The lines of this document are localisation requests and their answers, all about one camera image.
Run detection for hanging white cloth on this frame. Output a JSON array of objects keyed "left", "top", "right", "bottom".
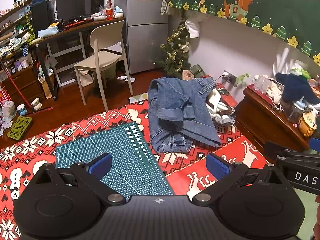
[{"left": 184, "top": 19, "right": 201, "bottom": 38}]

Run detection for green storage bin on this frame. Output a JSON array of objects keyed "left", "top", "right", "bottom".
[{"left": 100, "top": 60, "right": 118, "bottom": 79}]

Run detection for dark desk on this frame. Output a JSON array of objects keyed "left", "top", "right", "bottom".
[{"left": 31, "top": 17, "right": 127, "bottom": 102}]

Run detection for folded light blue cloth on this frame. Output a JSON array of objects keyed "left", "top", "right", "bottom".
[{"left": 37, "top": 26, "right": 60, "bottom": 38}]

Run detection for blue denim shorts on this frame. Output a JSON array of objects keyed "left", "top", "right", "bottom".
[{"left": 147, "top": 77, "right": 223, "bottom": 154}]

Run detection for green plant sprig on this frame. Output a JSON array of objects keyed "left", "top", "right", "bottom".
[{"left": 236, "top": 73, "right": 250, "bottom": 84}]

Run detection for white waste bin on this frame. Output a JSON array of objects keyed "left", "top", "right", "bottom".
[{"left": 76, "top": 69, "right": 94, "bottom": 87}]

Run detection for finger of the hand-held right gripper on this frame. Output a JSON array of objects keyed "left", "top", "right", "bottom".
[
  {"left": 264, "top": 141, "right": 312, "bottom": 157},
  {"left": 309, "top": 137, "right": 320, "bottom": 155}
]

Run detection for cluttered wall shelf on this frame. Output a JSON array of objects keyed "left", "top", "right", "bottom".
[{"left": 0, "top": 0, "right": 34, "bottom": 45}]

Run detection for long cardboard tube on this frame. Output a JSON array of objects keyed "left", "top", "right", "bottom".
[{"left": 0, "top": 31, "right": 19, "bottom": 43}]

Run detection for striped knit sweater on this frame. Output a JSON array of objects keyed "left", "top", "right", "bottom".
[{"left": 212, "top": 102, "right": 236, "bottom": 126}]

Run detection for white ceramic bowl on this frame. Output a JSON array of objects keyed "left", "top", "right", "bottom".
[{"left": 31, "top": 97, "right": 43, "bottom": 110}]

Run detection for grey refrigerator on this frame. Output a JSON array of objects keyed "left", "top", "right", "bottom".
[{"left": 114, "top": 0, "right": 170, "bottom": 75}]

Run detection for red patterned blanket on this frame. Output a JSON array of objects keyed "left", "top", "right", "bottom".
[{"left": 0, "top": 84, "right": 278, "bottom": 240}]

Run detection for white plastic bags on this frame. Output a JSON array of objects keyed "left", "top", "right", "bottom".
[{"left": 272, "top": 47, "right": 304, "bottom": 77}]

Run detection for black keyboard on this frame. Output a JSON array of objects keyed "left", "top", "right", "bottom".
[{"left": 64, "top": 19, "right": 93, "bottom": 29}]

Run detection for wooden drawer cabinet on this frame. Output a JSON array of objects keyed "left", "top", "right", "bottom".
[{"left": 0, "top": 64, "right": 45, "bottom": 108}]

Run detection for wooden nightstand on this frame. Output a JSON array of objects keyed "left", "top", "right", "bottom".
[{"left": 235, "top": 84, "right": 320, "bottom": 155}]

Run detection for navy knit hat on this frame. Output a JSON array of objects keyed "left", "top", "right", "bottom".
[{"left": 275, "top": 72, "right": 320, "bottom": 105}]

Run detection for green plastic tray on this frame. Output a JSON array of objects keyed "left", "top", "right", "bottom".
[{"left": 7, "top": 116, "right": 33, "bottom": 140}]

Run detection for clear plastic cups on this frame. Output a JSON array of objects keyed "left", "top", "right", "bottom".
[{"left": 254, "top": 74, "right": 272, "bottom": 92}]

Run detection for white sweater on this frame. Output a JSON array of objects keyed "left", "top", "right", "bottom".
[{"left": 207, "top": 89, "right": 228, "bottom": 119}]

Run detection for green toy crane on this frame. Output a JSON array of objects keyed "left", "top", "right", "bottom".
[{"left": 24, "top": 12, "right": 37, "bottom": 43}]

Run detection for green cutting mat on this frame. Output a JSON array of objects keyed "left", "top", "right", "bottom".
[{"left": 55, "top": 121, "right": 175, "bottom": 200}]

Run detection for small wooden box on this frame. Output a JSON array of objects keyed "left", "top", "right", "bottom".
[{"left": 182, "top": 69, "right": 195, "bottom": 81}]

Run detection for brown paper bag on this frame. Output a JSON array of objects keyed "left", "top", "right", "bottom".
[{"left": 37, "top": 67, "right": 54, "bottom": 99}]

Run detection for beige plastic chair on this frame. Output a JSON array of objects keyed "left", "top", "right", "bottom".
[{"left": 74, "top": 20, "right": 134, "bottom": 112}]

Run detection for black computer monitor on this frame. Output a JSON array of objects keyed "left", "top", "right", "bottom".
[{"left": 55, "top": 0, "right": 105, "bottom": 22}]

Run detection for black computer tower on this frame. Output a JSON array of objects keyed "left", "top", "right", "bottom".
[{"left": 31, "top": 0, "right": 56, "bottom": 38}]

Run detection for small Christmas tree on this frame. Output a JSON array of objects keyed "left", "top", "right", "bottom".
[{"left": 153, "top": 15, "right": 192, "bottom": 77}]

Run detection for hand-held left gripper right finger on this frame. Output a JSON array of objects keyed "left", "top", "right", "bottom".
[{"left": 193, "top": 153, "right": 288, "bottom": 205}]

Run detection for green printed wall cloth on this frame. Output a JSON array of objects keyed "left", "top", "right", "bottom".
[{"left": 167, "top": 0, "right": 320, "bottom": 67}]

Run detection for red handled broom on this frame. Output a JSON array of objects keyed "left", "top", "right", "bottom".
[{"left": 0, "top": 57, "right": 53, "bottom": 113}]

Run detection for red print plastic bag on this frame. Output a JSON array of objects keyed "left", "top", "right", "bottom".
[{"left": 0, "top": 119, "right": 13, "bottom": 137}]

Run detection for red cardboard box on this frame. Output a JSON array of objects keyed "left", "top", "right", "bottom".
[{"left": 0, "top": 86, "right": 13, "bottom": 107}]

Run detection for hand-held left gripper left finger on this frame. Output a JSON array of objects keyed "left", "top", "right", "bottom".
[{"left": 31, "top": 152, "right": 127, "bottom": 205}]

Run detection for white sack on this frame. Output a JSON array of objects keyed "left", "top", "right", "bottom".
[{"left": 0, "top": 100, "right": 17, "bottom": 124}]

